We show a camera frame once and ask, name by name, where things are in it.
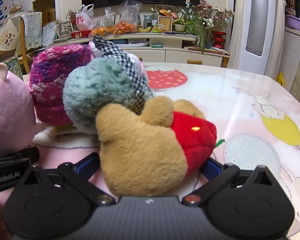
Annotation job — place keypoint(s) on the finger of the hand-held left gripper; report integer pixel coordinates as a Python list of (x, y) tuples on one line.
[(7, 172)]

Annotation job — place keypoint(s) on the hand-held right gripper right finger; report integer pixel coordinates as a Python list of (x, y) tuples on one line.
[(210, 167)]

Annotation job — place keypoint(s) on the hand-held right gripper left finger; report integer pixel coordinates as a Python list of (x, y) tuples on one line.
[(88, 163)]

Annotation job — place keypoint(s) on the brown and red bear plush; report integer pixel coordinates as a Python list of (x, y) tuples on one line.
[(135, 150)]

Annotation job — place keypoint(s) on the pink plush toy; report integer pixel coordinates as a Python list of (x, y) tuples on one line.
[(7, 110)]

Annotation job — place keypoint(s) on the green printed cardboard box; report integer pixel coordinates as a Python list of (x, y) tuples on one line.
[(13, 66)]

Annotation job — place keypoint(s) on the teal knitted hat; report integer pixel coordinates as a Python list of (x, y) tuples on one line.
[(100, 87)]

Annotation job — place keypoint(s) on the magenta knitted hat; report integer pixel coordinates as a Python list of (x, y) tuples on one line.
[(52, 80)]

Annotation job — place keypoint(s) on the yellow bottle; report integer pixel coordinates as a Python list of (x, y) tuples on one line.
[(280, 79)]

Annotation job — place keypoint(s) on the cream TV cabinet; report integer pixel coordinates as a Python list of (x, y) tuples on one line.
[(190, 56)]

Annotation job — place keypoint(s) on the gingham cloth toy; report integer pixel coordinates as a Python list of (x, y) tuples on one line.
[(120, 55)]

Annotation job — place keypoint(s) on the stack of papers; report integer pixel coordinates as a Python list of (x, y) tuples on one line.
[(207, 50)]

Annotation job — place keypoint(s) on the red candle stand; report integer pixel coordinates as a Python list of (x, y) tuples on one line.
[(218, 40)]

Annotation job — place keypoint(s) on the white tray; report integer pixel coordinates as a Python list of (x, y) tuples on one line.
[(140, 45)]

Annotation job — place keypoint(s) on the red box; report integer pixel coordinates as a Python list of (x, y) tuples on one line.
[(81, 33)]

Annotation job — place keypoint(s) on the small green box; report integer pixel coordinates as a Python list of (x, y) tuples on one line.
[(157, 46)]

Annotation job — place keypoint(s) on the small plastic bag of oranges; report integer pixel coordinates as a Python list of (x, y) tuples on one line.
[(102, 31)]

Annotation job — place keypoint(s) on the cartoon print paper bag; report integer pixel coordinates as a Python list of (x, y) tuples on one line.
[(5, 37)]

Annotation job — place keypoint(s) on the white printed paper sheet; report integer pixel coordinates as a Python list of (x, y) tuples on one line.
[(50, 33)]

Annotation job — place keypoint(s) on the white lantern holder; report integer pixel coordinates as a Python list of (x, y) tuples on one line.
[(65, 28)]

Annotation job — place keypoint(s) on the large plastic bag of tangerines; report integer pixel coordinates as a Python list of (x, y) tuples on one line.
[(125, 27)]

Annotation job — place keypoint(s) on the potted spider plant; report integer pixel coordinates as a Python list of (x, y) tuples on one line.
[(180, 27)]

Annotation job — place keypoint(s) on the bananas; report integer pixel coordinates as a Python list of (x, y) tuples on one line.
[(143, 29)]

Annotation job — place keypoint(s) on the white and red plastic bag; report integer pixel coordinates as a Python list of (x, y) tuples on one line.
[(83, 17)]

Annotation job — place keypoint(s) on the wooden chair with lace cover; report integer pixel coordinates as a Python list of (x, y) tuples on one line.
[(33, 27)]

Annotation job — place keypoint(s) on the wooden framed plaque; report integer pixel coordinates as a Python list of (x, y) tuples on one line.
[(165, 23)]

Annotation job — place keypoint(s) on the glass jar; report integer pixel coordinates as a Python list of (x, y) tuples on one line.
[(147, 21)]

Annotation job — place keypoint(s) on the artificial flower bouquet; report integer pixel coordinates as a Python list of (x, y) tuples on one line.
[(215, 12)]

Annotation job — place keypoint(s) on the white standing air conditioner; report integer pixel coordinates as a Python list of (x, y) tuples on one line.
[(255, 17)]

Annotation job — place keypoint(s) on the glass bottle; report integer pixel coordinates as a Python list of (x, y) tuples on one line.
[(155, 17)]

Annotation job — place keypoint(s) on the purple basin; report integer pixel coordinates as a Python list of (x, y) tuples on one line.
[(296, 23)]

